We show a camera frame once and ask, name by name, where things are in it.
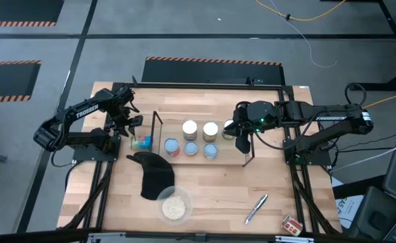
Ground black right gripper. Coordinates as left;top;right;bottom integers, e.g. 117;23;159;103
223;103;257;155

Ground small red box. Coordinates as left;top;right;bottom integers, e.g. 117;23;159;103
281;215;304;237

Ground tall can blue label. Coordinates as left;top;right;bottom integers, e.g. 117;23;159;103
130;135;153;152

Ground black power cable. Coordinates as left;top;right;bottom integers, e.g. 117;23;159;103
329;133;396;155

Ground thin white cable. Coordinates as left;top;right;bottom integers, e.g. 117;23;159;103
268;0;339;69

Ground pears green can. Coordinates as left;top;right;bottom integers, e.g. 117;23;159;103
221;118;238;141

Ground wooden shelf black metal frame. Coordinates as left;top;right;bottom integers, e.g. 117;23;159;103
149;110;255;168

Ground yellow extension cable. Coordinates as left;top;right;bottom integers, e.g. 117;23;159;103
254;0;347;22

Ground light grey cable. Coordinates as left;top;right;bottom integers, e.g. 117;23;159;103
332;144;396;173

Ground black desk leg frame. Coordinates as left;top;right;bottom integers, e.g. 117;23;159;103
349;0;396;92

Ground mixed fruit red can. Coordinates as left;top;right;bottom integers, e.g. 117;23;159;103
164;137;181;158

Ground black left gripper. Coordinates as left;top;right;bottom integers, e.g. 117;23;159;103
114;99;145;138

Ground clear plastic bowl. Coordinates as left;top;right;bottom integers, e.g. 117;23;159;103
156;185;194;226

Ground oranges tall green can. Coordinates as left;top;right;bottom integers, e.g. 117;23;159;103
202;121;220;143

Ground black oven mitt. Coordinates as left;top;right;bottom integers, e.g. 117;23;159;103
125;151;176;200

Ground black mat orange striped edge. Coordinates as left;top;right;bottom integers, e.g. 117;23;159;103
141;56;286;86
0;59;43;104
0;0;66;28

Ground peaches olive green can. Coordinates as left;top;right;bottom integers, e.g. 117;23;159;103
181;119;199;142

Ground black aluminium table frame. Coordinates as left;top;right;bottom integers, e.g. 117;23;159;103
57;76;343;243

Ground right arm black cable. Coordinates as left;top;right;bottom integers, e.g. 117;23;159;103
345;82;368;108

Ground white paper sheet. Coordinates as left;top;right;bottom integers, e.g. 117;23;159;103
331;177;364;230

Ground pineapple rings yellow can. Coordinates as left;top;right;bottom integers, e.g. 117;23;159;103
183;140;199;157

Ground white rice grains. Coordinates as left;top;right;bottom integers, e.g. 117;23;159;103
161;196;187;221

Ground silver pen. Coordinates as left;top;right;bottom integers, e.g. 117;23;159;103
245;194;269;225

